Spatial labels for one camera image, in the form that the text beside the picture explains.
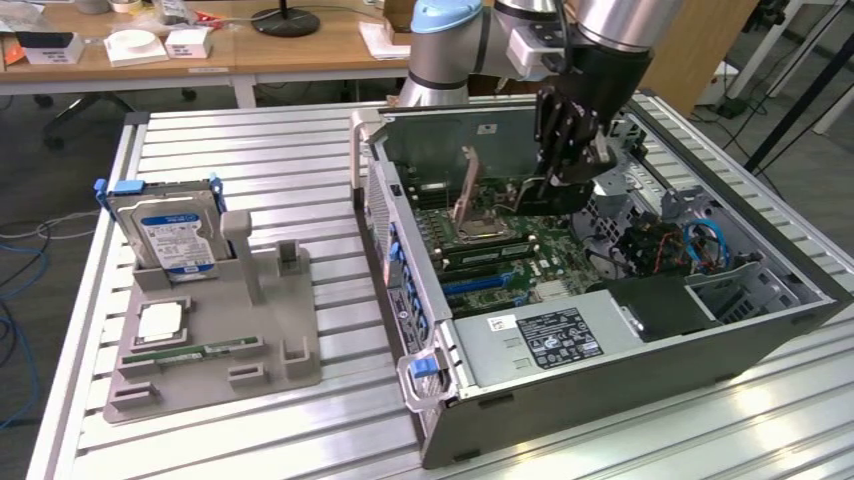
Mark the white box with black lid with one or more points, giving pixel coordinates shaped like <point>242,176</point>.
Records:
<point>50,52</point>

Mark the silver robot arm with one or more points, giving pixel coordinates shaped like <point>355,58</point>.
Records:
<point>441,55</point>

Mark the metal socket cover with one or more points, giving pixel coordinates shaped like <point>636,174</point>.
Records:
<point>469,180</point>

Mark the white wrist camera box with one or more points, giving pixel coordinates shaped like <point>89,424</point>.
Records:
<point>528,52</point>

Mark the grey power supply unit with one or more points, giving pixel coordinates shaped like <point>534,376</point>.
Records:
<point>508,360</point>

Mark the blue case latch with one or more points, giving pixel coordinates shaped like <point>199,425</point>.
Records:
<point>422,370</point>

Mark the green RAM stick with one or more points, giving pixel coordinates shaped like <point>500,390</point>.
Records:
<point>194,352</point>

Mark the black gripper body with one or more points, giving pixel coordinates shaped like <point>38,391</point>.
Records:
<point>608,80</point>

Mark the stack of white papers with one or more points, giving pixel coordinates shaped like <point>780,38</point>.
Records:
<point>383,42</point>

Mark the blue expansion slot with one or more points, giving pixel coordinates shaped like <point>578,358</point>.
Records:
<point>474,286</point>

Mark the wooden cabinet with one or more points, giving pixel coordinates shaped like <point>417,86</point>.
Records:
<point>694,50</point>

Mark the white table frame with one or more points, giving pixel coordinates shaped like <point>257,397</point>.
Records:
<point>761,50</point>

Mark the dark floor power adapter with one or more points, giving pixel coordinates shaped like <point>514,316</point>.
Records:
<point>734,107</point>

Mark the installed black RAM stick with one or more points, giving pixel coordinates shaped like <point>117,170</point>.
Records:
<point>488,248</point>
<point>490,257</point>

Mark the grey plastic parts rack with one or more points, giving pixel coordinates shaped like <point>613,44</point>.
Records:
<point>221,325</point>

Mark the silver CPU chip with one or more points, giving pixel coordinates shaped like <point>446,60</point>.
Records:
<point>161,322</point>

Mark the black round lamp base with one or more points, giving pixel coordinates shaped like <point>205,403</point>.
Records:
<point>287,25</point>

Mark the black stand pole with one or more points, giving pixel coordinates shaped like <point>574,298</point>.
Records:
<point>801,102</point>

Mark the silver chipset heatsink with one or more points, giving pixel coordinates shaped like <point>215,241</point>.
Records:
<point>556,291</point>

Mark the metal disk bay cage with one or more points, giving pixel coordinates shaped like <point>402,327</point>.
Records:
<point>634,175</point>

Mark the open grey PC case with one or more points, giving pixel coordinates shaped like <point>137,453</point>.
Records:
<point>601,410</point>

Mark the grey cup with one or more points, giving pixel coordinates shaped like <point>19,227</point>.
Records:
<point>93,6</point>

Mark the wooden desk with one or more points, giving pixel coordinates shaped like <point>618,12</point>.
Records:
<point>301,55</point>

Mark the CPU socket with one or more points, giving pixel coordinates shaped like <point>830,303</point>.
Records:
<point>481,230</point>

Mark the small white carton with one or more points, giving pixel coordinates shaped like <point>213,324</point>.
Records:
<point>189,47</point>

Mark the hard disk with blue carrier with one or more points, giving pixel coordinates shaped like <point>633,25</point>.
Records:
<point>170,235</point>

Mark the green motherboard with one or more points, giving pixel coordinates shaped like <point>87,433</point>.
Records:
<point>554,250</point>

